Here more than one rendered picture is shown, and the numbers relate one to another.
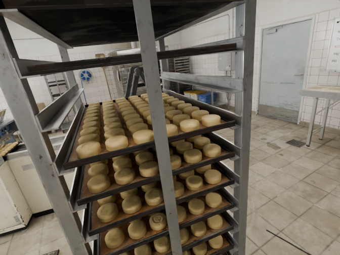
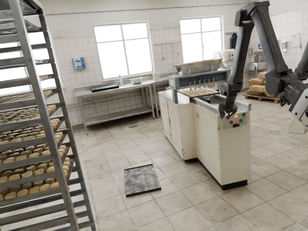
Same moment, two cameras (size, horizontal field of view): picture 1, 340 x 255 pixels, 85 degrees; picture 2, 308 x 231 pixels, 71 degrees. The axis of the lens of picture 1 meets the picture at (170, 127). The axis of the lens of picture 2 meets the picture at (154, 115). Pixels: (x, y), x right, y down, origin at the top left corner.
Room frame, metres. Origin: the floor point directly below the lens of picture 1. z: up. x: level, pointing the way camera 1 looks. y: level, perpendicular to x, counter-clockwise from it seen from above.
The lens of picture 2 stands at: (1.62, -0.90, 1.44)
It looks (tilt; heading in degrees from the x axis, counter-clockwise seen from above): 15 degrees down; 97
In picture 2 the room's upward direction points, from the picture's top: 8 degrees counter-clockwise
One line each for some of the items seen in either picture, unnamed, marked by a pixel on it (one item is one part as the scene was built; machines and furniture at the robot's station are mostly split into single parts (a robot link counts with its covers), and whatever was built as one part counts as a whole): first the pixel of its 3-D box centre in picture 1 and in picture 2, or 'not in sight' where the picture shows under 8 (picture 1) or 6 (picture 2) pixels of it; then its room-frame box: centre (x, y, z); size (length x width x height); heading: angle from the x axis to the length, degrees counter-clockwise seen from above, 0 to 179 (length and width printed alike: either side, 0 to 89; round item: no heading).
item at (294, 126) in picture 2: not in sight; (298, 125); (3.53, 2.63, 0.08); 0.30 x 0.22 x 0.16; 52
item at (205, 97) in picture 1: (207, 97); not in sight; (5.73, -1.28, 0.36); 0.47 x 0.38 x 0.26; 118
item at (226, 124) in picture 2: not in sight; (234, 119); (2.15, 1.15, 0.77); 0.24 x 0.04 x 0.14; 15
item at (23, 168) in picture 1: (57, 174); (219, 138); (2.06, 1.50, 0.45); 0.70 x 0.34 x 0.90; 105
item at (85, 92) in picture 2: not in sight; (148, 92); (0.94, 4.48, 0.61); 3.40 x 0.70 x 1.22; 26
